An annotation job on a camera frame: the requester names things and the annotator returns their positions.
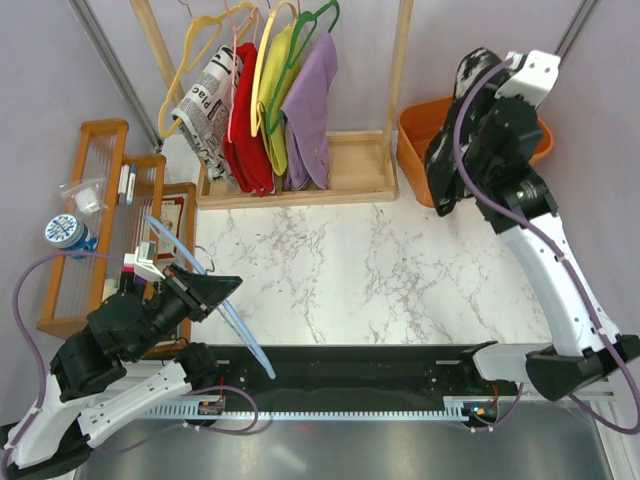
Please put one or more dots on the orange plastic basket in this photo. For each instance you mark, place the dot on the orange plastic basket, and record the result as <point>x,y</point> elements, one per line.
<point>415,145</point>

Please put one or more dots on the pink hanger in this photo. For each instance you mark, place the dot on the pink hanger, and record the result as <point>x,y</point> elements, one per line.
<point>238,31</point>

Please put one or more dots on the blue white round tin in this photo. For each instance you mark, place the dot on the blue white round tin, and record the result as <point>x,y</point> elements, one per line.
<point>68,233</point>

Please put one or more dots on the white marker pens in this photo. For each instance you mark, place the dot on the white marker pens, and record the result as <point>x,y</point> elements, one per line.
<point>126,185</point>

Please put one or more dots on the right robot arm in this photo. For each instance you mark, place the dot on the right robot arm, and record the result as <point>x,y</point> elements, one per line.
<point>586,346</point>

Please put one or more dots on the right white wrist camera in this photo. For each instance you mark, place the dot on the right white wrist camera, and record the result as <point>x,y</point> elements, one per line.
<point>532,76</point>

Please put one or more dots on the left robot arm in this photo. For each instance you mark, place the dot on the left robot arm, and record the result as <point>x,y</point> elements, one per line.
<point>67,423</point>

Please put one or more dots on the purple garment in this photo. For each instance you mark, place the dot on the purple garment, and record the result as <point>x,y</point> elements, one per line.
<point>305,110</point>

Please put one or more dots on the aluminium frame rail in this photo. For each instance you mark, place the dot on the aluminium frame rail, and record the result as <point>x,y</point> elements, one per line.
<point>594,392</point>

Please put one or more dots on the red garment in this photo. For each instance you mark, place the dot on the red garment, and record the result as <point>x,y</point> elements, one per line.
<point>245,153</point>

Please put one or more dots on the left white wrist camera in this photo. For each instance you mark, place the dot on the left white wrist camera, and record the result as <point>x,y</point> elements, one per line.
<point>142,262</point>

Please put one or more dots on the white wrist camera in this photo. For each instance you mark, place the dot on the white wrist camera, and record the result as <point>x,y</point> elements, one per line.
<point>142,262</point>
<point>532,76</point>

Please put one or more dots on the black white-stained trousers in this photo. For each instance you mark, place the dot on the black white-stained trousers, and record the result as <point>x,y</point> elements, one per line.
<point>445,184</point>

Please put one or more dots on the newspaper print garment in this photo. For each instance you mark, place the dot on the newspaper print garment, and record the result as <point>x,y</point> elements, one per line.
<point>204,113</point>

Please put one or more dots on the yellow-green garment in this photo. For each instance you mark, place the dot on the yellow-green garment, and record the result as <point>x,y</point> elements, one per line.
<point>274,86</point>

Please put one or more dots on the orange wooden shelf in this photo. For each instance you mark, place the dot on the orange wooden shelf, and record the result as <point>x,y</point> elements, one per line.
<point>77,286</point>

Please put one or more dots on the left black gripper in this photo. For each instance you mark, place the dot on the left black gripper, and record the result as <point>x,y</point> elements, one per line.
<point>200,291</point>

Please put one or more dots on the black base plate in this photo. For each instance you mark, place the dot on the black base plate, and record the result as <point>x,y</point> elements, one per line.
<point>352,379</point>

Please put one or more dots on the white cable duct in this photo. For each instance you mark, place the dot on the white cable duct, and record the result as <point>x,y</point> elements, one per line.
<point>191,408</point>

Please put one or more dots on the clear plastic bag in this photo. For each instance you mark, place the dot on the clear plastic bag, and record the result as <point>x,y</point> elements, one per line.
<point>84,196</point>

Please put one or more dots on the wooden clothes rack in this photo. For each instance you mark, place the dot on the wooden clothes rack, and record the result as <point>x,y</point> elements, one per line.
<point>361,165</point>

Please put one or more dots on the light blue hanger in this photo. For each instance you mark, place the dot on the light blue hanger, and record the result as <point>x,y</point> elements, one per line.
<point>226,309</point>

